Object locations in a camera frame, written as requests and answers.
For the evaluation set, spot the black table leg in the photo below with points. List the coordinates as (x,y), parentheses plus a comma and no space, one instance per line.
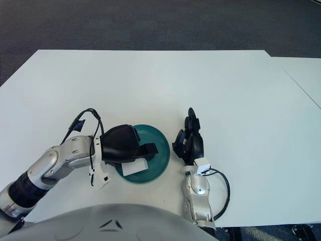
(234,233)

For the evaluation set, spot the white square charger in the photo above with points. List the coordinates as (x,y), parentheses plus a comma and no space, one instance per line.
(133,168)

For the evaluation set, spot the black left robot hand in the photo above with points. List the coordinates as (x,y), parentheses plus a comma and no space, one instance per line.
(120,145)

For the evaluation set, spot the teal ribbed plate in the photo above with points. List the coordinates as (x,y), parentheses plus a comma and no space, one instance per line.
(158,140)

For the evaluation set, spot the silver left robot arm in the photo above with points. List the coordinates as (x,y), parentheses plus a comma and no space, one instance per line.
(57,160)

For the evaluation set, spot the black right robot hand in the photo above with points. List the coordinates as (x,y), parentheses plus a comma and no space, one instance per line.
(196,148)

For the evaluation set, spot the grey robot torso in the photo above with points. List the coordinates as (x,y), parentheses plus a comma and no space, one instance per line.
(113,226)

